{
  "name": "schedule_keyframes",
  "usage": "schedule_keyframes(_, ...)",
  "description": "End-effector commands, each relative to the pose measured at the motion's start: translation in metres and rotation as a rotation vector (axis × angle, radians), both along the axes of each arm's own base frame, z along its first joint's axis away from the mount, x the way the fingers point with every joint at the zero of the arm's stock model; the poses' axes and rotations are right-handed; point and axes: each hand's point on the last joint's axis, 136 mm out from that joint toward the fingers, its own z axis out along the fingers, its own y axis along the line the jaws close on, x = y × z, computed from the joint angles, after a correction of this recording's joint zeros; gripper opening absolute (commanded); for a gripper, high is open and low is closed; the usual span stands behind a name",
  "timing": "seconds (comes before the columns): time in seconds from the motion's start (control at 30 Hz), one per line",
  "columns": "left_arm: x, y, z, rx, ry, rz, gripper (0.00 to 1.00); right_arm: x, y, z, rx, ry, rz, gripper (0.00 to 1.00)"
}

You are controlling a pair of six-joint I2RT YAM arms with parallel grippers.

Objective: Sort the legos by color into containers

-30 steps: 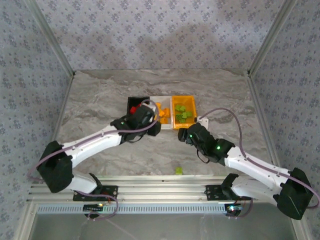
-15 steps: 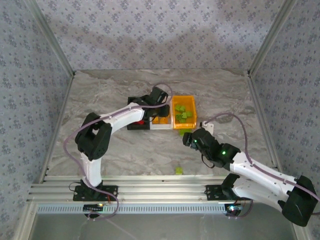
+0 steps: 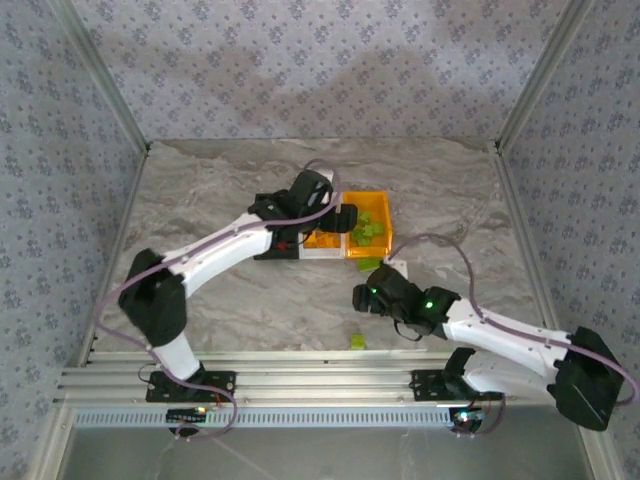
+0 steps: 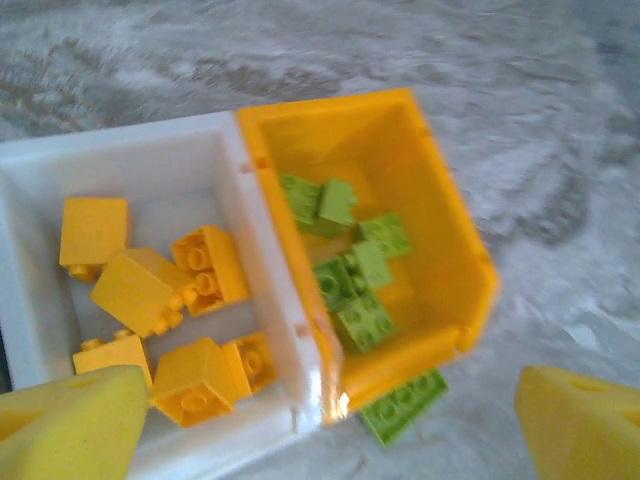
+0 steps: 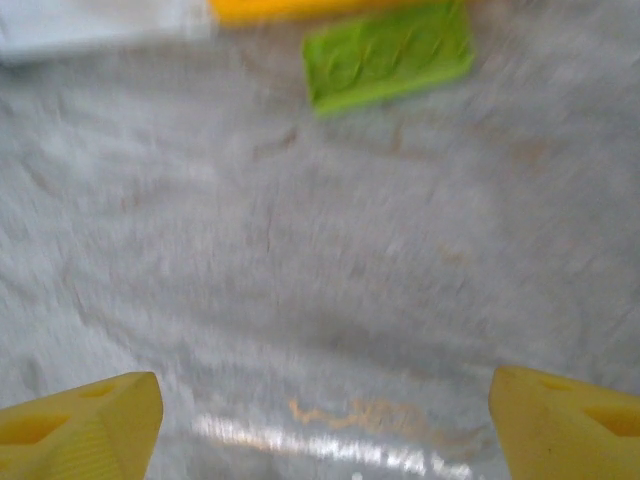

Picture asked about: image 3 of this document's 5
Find clear plastic container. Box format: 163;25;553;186
298;192;350;261

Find orange transparent plastic container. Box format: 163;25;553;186
341;190;395;260

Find small right circuit board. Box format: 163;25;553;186
449;407;485;432

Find small circuit board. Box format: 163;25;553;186
167;407;209;424
449;407;485;432

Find small left circuit board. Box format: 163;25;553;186
167;407;209;424

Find thin black right gripper wire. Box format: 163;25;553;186
392;319;424;343

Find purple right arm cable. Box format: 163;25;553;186
387;233;640;440

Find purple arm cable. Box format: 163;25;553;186
94;158;344;442
387;233;640;440

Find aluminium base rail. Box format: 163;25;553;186
53;349;506;405

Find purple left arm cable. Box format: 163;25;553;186
94;158;344;442

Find grey slotted cable duct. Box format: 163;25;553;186
72;405;484;431

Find aluminium table side rail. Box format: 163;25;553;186
27;144;152;480
493;142;624;480

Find aluminium frame post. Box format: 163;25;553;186
48;0;152;154
494;0;597;154

